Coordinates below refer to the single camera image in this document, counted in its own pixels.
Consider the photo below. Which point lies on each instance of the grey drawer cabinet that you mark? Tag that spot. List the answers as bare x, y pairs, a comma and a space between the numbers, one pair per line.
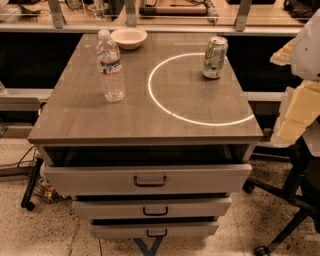
172, 115

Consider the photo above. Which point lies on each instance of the green white soda can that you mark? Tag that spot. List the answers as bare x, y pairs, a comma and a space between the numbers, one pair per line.
214, 57

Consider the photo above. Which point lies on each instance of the top grey drawer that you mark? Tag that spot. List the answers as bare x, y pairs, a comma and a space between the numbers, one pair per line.
147, 180

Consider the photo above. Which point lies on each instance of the bottom grey drawer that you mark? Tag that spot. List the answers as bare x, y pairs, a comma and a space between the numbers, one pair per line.
191, 229

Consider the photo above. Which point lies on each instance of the black office chair base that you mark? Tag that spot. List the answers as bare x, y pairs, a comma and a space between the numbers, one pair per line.
301, 189

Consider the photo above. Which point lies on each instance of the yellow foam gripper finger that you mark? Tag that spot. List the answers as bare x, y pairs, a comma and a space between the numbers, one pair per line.
300, 106

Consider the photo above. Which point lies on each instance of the black cart leg with caster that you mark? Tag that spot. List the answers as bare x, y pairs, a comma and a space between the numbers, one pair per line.
35, 173

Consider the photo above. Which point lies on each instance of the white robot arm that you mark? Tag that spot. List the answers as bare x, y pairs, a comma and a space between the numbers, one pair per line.
310, 31

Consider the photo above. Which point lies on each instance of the white ceramic bowl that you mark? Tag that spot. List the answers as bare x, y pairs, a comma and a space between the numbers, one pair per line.
129, 38

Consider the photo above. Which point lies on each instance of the clear plastic water bottle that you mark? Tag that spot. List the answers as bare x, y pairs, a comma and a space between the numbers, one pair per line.
109, 65

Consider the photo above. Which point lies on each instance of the grey drawer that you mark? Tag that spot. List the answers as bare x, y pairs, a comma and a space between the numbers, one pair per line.
191, 229
140, 209
147, 180

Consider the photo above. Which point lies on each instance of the middle grey drawer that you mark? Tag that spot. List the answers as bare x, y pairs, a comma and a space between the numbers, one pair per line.
140, 209

